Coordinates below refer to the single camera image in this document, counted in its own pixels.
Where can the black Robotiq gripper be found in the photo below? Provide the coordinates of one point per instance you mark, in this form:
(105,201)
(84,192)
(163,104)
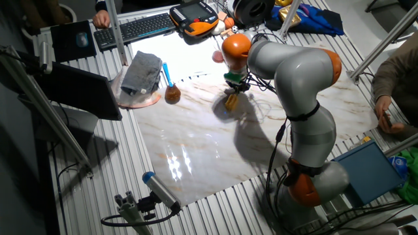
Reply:
(238,86)

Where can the black smartphone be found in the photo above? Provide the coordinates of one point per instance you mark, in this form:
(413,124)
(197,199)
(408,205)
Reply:
(387,119)

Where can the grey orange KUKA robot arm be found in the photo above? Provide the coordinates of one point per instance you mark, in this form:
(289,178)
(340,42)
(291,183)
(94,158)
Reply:
(300,75)

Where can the left forearm in brown sleeve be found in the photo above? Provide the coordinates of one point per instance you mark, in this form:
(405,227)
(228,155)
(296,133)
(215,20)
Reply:
(411,132)

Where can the right forearm in brown sleeve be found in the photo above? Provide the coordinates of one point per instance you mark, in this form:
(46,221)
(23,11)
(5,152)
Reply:
(395,75)

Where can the forearm in dark sleeve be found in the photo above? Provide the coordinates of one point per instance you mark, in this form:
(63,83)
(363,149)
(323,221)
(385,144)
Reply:
(99,5)

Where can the right hand with brown sleeve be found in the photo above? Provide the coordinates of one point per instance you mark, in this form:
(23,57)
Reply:
(381,103)

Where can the bare hand with dark sleeve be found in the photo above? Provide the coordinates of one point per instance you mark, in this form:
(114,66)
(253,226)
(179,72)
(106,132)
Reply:
(101,19)

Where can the left hand with brown sleeve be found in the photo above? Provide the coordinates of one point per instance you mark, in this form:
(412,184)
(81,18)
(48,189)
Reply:
(396,128)

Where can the green wrist adapter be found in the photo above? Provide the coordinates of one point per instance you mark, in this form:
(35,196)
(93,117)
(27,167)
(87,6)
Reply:
(233,77)

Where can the small pink ball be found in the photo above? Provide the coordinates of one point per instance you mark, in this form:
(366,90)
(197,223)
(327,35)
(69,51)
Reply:
(217,57)

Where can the light wooden block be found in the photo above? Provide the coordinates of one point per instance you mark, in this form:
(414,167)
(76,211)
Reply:
(226,32)

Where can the white marble pattern board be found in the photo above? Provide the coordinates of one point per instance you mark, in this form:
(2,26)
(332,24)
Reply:
(202,147)

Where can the mini soccer ball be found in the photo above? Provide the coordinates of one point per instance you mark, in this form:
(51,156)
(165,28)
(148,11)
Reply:
(235,29)

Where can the white printed paper sheets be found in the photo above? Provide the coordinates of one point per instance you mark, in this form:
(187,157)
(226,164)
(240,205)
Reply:
(183,55)

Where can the mini orange basketball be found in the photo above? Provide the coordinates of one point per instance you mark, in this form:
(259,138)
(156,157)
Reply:
(229,23)

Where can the pinkish wooden cube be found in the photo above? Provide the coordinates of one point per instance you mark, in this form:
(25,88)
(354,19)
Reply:
(222,15)

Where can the black filament spool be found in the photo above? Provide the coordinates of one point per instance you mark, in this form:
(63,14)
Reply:
(253,11)

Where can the orange black teach pendant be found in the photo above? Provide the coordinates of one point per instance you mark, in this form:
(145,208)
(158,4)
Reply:
(196,16)

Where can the aluminium profile beam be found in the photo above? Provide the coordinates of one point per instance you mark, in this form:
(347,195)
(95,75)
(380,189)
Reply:
(392,32)
(130,215)
(405,143)
(42,107)
(116,32)
(290,18)

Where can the gold wrapped object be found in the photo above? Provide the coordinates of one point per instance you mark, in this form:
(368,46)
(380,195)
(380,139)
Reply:
(283,2)
(283,13)

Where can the grey folded towel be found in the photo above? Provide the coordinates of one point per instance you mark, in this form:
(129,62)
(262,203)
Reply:
(142,72)

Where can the blue crumpled cloth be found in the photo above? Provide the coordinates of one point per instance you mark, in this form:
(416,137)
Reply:
(320,23)

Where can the black computer keyboard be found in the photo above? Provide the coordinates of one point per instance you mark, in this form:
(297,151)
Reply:
(137,29)

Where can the small yellow object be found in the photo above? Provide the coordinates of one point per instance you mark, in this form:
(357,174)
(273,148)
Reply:
(366,139)

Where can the blue flat box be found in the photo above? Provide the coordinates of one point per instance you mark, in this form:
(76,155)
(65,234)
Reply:
(369,173)

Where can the black flat monitor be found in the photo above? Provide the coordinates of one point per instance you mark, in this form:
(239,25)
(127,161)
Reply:
(78,89)

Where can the grey monitor base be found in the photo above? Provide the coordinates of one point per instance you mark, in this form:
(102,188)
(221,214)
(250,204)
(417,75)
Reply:
(78,125)

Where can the blue computer mouse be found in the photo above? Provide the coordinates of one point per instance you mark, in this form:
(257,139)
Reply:
(82,40)

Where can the black mouse pad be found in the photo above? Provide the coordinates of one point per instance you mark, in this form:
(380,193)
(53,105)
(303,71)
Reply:
(65,49)

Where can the blue white packet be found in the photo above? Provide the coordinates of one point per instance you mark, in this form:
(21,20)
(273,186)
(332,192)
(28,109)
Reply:
(398,164)

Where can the green bag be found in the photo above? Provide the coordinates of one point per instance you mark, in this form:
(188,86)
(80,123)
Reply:
(409,182)

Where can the silver camera with blue cap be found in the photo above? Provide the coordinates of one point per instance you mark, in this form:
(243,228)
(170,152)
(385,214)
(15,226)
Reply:
(161,191)

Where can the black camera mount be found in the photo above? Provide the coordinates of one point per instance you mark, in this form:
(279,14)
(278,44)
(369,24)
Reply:
(147,205)

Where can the silver depth camera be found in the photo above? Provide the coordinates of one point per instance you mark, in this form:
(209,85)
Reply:
(45,58)

